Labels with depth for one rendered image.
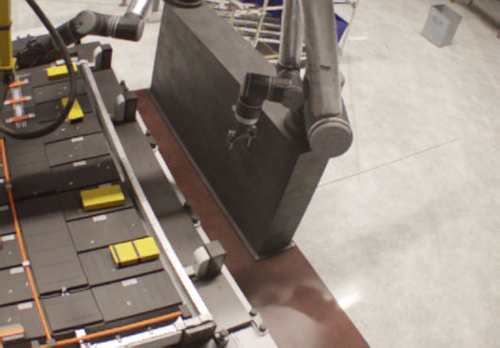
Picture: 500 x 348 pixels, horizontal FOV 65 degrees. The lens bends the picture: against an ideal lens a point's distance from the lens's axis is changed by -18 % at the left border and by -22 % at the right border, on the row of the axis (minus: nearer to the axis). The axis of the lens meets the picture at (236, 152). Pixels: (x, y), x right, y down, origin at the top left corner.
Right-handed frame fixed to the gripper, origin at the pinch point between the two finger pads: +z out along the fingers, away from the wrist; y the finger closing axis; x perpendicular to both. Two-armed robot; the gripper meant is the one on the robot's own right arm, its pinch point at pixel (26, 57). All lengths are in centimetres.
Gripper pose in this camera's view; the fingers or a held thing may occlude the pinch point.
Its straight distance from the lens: 206.9
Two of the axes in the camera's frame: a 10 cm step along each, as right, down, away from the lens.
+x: -2.2, -6.9, 6.9
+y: 3.0, 6.3, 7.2
